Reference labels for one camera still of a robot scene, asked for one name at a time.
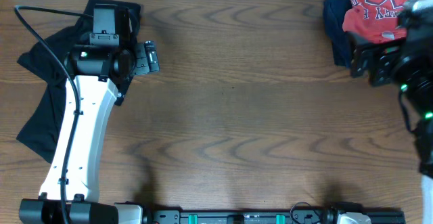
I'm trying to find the red t-shirt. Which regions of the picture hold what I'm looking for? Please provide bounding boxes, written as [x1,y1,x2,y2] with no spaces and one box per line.
[342,0,410,43]

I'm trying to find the folded dark blue garment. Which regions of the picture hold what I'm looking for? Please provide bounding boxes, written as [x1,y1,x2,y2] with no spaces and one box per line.
[323,0,352,68]

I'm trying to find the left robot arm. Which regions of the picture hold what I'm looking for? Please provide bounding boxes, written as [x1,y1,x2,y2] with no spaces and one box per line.
[19,3,160,224]

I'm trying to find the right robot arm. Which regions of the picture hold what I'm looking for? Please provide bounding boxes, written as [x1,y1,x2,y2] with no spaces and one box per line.
[323,0,432,223]

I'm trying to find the black t-shirt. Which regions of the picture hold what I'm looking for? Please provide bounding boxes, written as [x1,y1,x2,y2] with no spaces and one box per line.
[16,0,142,164]

